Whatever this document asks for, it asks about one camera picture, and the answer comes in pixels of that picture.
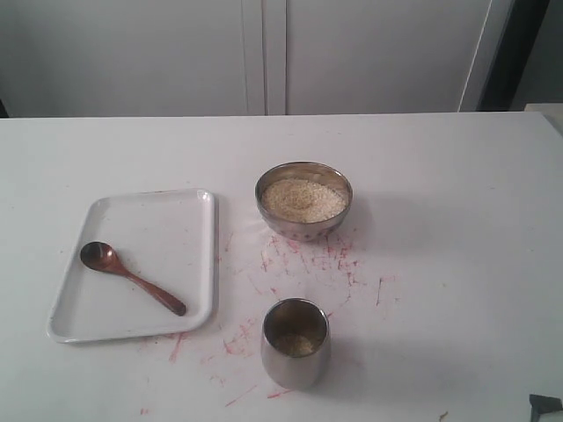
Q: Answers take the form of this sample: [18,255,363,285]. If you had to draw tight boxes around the brown wooden spoon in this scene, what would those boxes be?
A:
[80,242,187,317]

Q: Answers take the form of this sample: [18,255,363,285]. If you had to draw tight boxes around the steel bowl of rice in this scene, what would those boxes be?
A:
[254,162,353,242]

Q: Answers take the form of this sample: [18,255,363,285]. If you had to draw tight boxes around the white cabinet doors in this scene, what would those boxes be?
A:
[1,1,512,117]

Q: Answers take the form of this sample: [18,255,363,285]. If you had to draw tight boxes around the white rectangular plastic tray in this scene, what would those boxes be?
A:
[48,188,217,343]

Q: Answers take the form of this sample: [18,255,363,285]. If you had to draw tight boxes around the dark vertical post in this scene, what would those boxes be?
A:
[477,0,551,112]

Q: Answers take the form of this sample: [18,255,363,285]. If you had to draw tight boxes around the steel cup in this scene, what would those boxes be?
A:
[260,298,332,389]

